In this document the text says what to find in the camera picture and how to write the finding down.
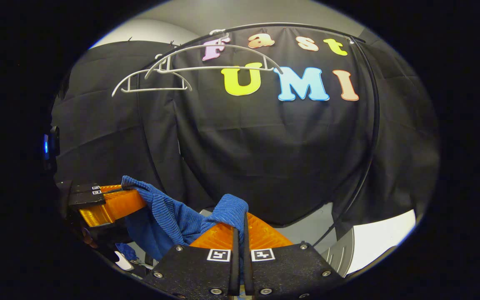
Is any white plastic clothes hanger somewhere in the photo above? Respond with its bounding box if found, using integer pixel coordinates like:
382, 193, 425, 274
144, 29, 284, 80
112, 53, 193, 98

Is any black backdrop cloth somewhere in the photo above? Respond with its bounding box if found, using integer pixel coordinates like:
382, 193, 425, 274
50, 27, 440, 228

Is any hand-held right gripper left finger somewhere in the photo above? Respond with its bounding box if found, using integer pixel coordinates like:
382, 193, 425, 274
142, 210, 240, 300

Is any grey ribbed panel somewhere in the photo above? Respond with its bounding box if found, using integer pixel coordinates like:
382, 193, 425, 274
321, 227, 355, 278

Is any small white object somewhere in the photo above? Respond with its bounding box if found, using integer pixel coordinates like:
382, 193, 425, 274
114, 250, 134, 271

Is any white flat panel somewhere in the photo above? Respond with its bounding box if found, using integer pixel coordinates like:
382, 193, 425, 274
346, 210, 416, 275

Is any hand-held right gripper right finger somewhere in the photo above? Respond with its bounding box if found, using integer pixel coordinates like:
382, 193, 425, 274
242, 212, 345, 300

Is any black metal clothes rack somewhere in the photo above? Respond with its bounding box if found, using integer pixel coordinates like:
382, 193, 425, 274
134, 22, 381, 248

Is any blue corduroy jacket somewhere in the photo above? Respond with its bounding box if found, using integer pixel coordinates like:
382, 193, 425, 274
116, 175, 250, 262

